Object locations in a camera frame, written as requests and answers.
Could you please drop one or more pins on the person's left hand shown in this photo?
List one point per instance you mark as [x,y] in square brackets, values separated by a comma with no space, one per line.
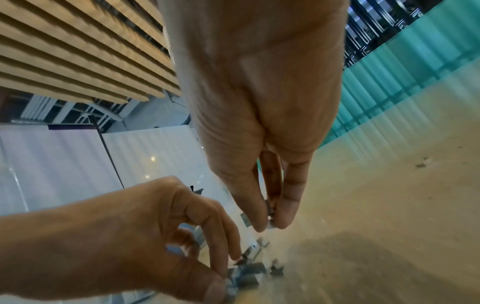
[97,243]

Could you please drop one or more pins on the green curtain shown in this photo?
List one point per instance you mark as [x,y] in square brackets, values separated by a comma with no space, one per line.
[412,59]

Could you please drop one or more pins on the person's right hand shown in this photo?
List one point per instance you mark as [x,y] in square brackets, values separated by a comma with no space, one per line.
[259,77]

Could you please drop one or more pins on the pile of metal staple strips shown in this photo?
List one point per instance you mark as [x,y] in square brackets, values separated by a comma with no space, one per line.
[251,270]

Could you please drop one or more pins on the black metal railing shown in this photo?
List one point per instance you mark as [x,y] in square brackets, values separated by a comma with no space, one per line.
[375,24]

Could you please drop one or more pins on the black window post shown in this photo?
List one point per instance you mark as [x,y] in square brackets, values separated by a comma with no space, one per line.
[112,157]

